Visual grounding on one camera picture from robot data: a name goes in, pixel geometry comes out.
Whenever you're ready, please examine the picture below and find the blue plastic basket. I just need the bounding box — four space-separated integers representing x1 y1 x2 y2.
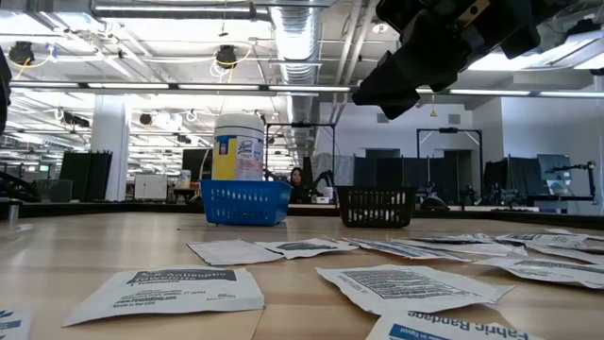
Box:
199 178 294 227

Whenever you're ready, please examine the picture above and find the black ceiling projector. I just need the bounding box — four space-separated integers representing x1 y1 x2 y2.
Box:
62 110 91 129

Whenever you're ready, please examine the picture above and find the black curtain partition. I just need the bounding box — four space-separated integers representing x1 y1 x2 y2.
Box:
352 149 473 202

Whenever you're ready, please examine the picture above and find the grey computer monitor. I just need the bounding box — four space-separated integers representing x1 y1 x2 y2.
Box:
536 153 573 184

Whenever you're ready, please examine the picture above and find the silver air duct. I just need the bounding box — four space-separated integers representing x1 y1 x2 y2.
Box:
269 0 323 157

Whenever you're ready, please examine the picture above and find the blue striped fabric bandage packet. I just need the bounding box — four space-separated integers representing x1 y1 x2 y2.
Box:
365 309 548 340
0 309 32 340
343 237 473 264

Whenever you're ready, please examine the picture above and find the person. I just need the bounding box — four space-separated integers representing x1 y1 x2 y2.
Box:
288 165 312 205

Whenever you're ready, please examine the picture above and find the black ceiling camera device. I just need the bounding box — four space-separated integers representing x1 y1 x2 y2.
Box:
215 44 239 70
8 41 36 66

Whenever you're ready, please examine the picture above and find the black plastic basket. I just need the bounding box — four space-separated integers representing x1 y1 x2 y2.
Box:
336 185 420 230

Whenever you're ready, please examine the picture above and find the white building pillar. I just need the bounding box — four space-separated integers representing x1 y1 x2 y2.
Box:
90 93 130 203

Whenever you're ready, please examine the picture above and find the dark computer monitor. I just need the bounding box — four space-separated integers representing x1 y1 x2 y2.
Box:
181 148 213 181

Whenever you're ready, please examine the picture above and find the white cabinet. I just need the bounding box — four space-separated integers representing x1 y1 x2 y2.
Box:
133 173 168 201

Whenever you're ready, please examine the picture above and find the disinfecting wipes canister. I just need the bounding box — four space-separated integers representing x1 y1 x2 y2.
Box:
211 112 266 182

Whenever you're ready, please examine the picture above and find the black camera boom stand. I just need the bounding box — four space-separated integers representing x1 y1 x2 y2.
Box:
545 161 597 205

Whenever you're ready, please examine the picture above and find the black dome-shaped object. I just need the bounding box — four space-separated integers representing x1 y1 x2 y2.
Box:
419 195 450 212

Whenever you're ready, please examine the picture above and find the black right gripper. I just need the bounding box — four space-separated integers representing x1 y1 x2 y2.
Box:
351 0 542 121

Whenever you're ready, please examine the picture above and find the black partition panel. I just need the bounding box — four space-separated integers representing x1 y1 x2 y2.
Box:
482 157 540 205
59 151 113 203

